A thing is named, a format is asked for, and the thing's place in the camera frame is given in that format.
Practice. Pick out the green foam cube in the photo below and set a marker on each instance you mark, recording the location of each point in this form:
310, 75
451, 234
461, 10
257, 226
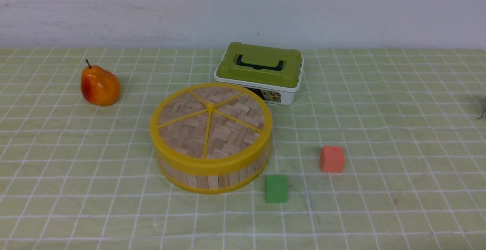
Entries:
276, 188

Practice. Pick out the orange red pear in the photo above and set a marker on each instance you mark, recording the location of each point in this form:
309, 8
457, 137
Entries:
99, 86

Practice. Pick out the yellow woven steamer lid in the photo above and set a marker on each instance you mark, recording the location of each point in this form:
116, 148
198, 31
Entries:
211, 129

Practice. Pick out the green white storage box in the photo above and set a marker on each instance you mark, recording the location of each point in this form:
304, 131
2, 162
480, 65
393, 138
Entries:
272, 73

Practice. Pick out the green checkered tablecloth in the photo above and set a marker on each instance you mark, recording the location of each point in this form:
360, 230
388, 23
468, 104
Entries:
75, 176

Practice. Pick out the yellow bamboo steamer basket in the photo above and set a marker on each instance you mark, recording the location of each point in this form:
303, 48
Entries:
221, 183

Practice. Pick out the red foam cube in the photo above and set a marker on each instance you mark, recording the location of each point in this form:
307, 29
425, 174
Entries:
332, 159

